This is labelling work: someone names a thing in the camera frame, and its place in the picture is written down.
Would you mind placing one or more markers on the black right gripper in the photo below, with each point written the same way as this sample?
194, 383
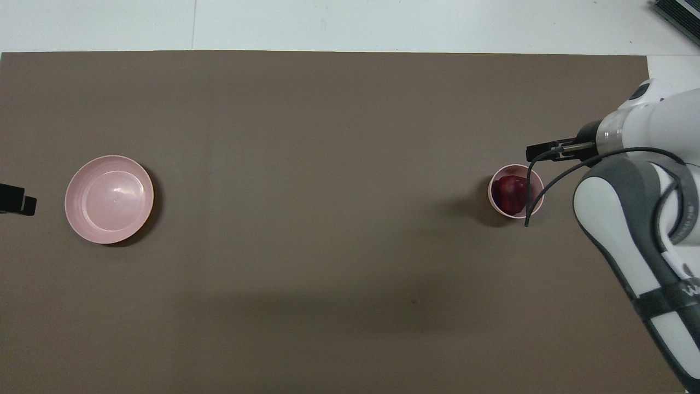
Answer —
588, 134

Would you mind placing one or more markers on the dark red apple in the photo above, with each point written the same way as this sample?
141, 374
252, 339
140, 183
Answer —
509, 194

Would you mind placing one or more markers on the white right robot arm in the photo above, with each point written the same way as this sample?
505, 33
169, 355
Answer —
607, 208

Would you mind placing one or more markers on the pink bowl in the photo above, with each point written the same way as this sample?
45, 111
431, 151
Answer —
537, 189

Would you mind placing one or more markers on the pink plate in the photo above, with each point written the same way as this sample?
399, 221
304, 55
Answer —
106, 197

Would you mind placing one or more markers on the brown table mat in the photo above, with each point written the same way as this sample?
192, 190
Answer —
328, 164

